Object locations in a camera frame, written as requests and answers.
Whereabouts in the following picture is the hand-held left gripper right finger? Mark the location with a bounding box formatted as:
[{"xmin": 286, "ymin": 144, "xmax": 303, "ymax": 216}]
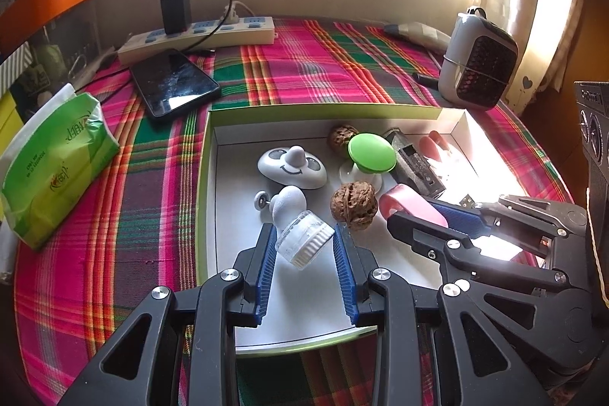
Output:
[{"xmin": 333, "ymin": 225, "xmax": 555, "ymax": 406}]

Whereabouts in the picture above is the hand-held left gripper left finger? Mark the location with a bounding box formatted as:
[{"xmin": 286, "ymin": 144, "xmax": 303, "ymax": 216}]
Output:
[{"xmin": 57, "ymin": 223, "xmax": 279, "ymax": 406}]

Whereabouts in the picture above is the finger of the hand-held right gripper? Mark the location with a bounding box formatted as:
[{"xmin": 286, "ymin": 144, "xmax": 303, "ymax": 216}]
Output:
[
  {"xmin": 387, "ymin": 212, "xmax": 567, "ymax": 290},
  {"xmin": 430, "ymin": 194, "xmax": 587, "ymax": 239}
]

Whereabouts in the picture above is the pink plastic case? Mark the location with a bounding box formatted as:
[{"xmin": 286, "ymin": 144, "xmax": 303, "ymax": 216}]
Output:
[{"xmin": 378, "ymin": 183, "xmax": 450, "ymax": 229}]

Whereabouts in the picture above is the small white ribbed jar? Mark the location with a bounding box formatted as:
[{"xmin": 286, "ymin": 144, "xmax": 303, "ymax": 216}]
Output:
[{"xmin": 275, "ymin": 209, "xmax": 334, "ymax": 270}]

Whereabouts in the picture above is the black and silver gadget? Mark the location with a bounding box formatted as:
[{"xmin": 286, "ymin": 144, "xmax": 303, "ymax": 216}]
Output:
[{"xmin": 383, "ymin": 127, "xmax": 446, "ymax": 198}]

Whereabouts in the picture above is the brown walnut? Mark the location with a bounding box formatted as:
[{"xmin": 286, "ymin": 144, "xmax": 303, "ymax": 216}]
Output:
[
  {"xmin": 328, "ymin": 124, "xmax": 360, "ymax": 158},
  {"xmin": 330, "ymin": 181, "xmax": 380, "ymax": 229}
]

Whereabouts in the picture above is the green and white cardboard box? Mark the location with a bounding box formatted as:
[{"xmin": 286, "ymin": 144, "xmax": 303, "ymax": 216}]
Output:
[{"xmin": 194, "ymin": 104, "xmax": 526, "ymax": 355}]

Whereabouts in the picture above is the pink plastic clip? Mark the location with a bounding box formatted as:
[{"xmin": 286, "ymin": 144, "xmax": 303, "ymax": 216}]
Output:
[{"xmin": 418, "ymin": 130, "xmax": 453, "ymax": 166}]

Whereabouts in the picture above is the green mushroom-shaped knob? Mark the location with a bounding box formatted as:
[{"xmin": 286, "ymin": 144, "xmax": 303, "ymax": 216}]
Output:
[{"xmin": 339, "ymin": 132, "xmax": 397, "ymax": 194}]

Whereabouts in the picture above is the white panda face toy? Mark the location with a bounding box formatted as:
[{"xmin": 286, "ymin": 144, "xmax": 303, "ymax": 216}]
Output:
[{"xmin": 257, "ymin": 145, "xmax": 328, "ymax": 191}]

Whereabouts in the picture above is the small white desk heater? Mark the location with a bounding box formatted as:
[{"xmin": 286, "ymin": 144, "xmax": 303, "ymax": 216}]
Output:
[{"xmin": 438, "ymin": 7, "xmax": 519, "ymax": 108}]

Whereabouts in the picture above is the beige tube with dark tip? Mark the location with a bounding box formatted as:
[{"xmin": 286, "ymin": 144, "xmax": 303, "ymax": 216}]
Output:
[{"xmin": 384, "ymin": 21, "xmax": 451, "ymax": 51}]

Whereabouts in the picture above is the pink green plaid tablecloth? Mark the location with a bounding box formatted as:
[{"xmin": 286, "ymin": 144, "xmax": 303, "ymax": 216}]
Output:
[{"xmin": 14, "ymin": 17, "xmax": 574, "ymax": 406}]

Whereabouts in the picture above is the black smartphone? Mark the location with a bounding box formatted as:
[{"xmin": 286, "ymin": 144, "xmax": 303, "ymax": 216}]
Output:
[{"xmin": 129, "ymin": 48, "xmax": 221, "ymax": 122}]

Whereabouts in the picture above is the heart print curtain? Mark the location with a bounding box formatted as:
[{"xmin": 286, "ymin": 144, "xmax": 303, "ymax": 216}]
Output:
[{"xmin": 476, "ymin": 0, "xmax": 588, "ymax": 114}]

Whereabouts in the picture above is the green tissue pack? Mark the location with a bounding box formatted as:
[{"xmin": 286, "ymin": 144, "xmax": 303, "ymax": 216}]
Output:
[{"xmin": 0, "ymin": 83, "xmax": 121, "ymax": 251}]

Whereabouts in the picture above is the white power strip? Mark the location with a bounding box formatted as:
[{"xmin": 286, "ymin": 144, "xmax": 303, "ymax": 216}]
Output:
[{"xmin": 116, "ymin": 16, "xmax": 277, "ymax": 65}]

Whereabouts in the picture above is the white power plug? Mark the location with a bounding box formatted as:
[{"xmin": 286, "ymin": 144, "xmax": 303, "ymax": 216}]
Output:
[{"xmin": 222, "ymin": 2, "xmax": 255, "ymax": 25}]

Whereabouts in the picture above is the black charger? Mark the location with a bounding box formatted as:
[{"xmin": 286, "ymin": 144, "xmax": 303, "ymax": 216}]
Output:
[{"xmin": 160, "ymin": 0, "xmax": 192, "ymax": 37}]

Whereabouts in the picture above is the yellow-green cardboard box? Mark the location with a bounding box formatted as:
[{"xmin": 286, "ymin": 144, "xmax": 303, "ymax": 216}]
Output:
[{"xmin": 0, "ymin": 94, "xmax": 24, "ymax": 140}]

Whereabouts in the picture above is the striped gift box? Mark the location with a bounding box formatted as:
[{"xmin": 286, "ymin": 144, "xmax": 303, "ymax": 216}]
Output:
[{"xmin": 0, "ymin": 43, "xmax": 30, "ymax": 95}]

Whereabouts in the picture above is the beige twisted cord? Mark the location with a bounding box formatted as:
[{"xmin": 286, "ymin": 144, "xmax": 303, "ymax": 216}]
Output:
[{"xmin": 587, "ymin": 182, "xmax": 609, "ymax": 307}]

